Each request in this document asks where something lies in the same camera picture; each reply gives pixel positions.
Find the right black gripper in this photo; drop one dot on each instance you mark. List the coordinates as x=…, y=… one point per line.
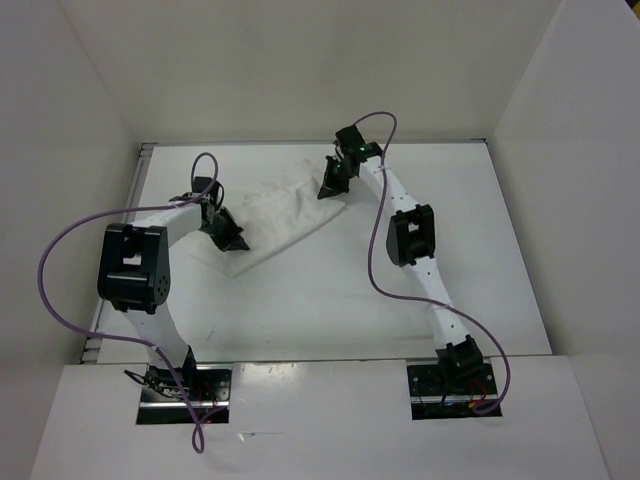
x=329, y=186

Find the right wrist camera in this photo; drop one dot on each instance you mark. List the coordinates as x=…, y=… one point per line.
x=371, y=149

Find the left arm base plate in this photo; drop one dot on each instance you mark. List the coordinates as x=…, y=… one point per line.
x=161, y=402

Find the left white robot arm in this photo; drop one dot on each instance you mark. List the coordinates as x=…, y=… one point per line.
x=135, y=275

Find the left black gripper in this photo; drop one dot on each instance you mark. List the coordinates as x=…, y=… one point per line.
x=232, y=240

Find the white pleated skirt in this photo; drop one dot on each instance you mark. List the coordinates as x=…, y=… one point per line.
x=274, y=217

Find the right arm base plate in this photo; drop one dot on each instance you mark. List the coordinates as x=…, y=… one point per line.
x=432, y=398

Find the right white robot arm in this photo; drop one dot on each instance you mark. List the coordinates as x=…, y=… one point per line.
x=411, y=246

